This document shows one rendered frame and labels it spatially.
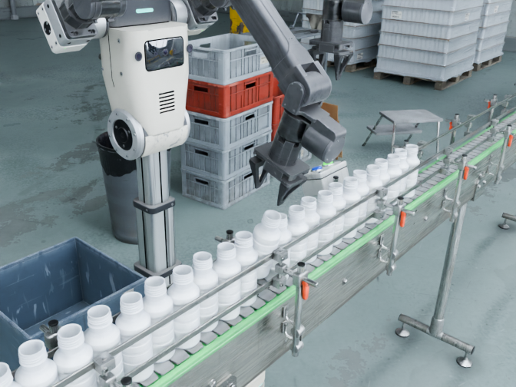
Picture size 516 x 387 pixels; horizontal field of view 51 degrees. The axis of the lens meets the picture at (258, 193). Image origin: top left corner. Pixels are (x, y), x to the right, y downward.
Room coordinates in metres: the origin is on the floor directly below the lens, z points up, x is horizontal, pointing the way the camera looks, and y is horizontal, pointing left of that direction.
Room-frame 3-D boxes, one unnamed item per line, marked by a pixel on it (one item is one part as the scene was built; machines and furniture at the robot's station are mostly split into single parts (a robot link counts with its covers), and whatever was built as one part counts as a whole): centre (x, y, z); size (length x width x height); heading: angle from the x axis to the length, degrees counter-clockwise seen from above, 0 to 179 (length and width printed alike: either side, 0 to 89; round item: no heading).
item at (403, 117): (4.64, -1.27, 0.21); 0.61 x 0.47 x 0.41; 14
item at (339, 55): (1.47, -0.20, 1.43); 0.07 x 0.07 x 0.09; 50
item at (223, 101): (3.79, 0.24, 0.78); 0.61 x 0.41 x 0.22; 147
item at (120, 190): (3.09, 0.75, 0.32); 0.45 x 0.45 x 0.64
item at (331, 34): (1.48, -0.18, 1.51); 0.10 x 0.07 x 0.07; 50
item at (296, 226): (1.13, -0.09, 1.08); 0.06 x 0.06 x 0.17
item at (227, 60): (3.78, 0.24, 1.00); 0.61 x 0.41 x 0.22; 148
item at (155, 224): (1.63, 0.34, 0.74); 0.11 x 0.11 x 0.40; 50
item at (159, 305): (0.81, 0.18, 1.08); 0.06 x 0.06 x 0.17
